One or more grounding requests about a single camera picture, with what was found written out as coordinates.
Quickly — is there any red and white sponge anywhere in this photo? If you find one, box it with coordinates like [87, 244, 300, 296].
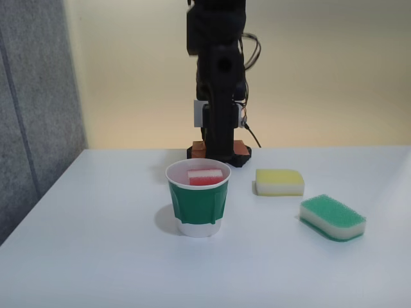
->
[187, 169, 224, 187]

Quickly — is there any white controller board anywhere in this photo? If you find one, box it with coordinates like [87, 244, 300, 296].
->
[236, 105, 249, 130]

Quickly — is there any white box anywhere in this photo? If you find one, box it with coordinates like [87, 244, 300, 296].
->
[194, 99, 210, 128]

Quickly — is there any orange table clamp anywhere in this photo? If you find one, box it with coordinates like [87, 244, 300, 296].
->
[191, 140, 206, 160]
[233, 139, 252, 158]

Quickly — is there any yellow and white sponge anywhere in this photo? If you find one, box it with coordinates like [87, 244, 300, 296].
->
[255, 168, 305, 197]

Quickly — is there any white paper cup green band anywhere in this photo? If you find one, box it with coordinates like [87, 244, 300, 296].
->
[165, 159, 232, 239]

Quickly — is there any green and white sponge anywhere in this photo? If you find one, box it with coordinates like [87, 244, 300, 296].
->
[299, 194, 367, 243]

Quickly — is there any grey partition panel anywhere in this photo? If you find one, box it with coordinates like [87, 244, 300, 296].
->
[0, 0, 88, 248]

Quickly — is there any black power cable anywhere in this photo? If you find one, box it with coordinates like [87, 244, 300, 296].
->
[245, 123, 262, 149]

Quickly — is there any black arm wire bundle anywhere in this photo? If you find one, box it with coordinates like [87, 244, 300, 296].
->
[240, 31, 262, 71]

